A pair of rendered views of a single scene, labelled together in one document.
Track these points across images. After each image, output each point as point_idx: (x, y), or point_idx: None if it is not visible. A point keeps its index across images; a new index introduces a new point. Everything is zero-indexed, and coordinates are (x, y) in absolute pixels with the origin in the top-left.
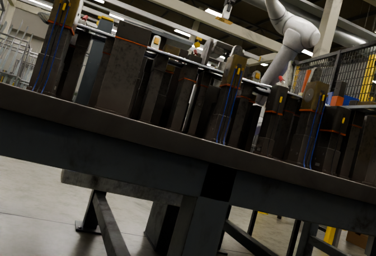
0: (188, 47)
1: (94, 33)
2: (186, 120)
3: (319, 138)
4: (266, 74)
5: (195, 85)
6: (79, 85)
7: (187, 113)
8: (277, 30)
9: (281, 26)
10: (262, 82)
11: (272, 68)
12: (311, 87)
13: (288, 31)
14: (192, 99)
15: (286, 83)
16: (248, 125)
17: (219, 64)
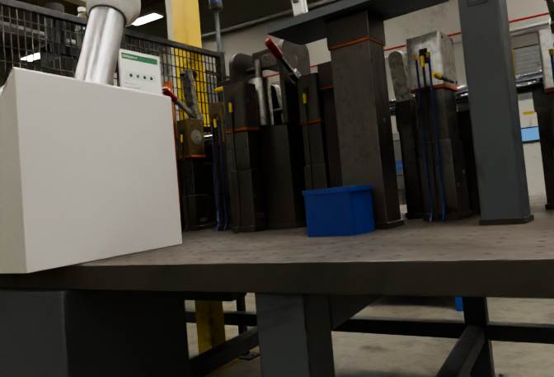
0: (290, 40)
1: (528, 80)
2: (300, 197)
3: (210, 183)
4: (110, 68)
5: (291, 128)
6: (525, 169)
7: (293, 186)
8: None
9: None
10: (109, 84)
11: (115, 57)
12: None
13: None
14: (298, 156)
15: (199, 109)
16: None
17: (269, 84)
